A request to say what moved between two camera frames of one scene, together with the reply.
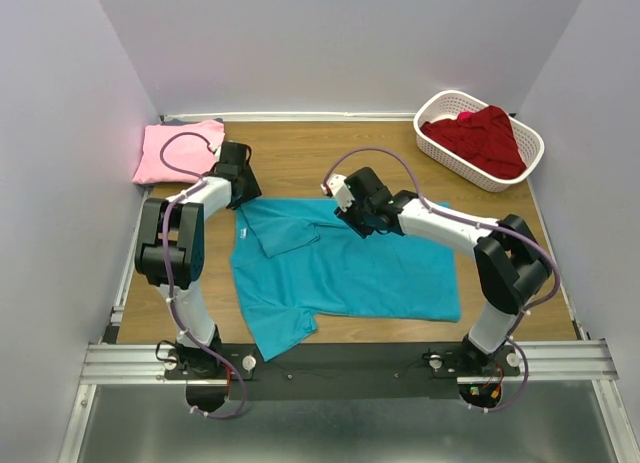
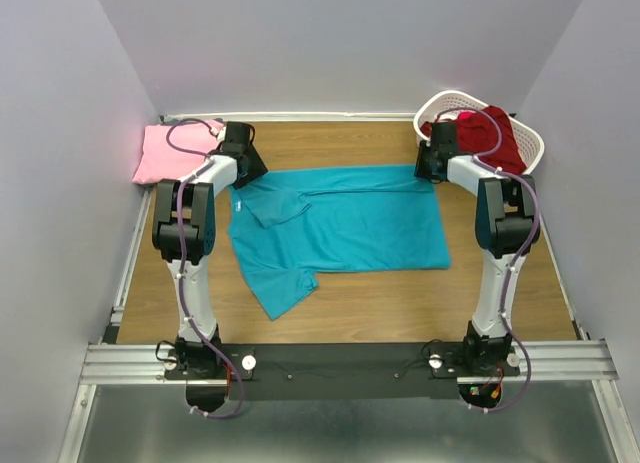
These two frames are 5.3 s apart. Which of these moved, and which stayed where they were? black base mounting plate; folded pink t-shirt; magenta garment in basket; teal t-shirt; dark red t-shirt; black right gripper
Moved: teal t-shirt; black right gripper
Stayed: magenta garment in basket; dark red t-shirt; black base mounting plate; folded pink t-shirt
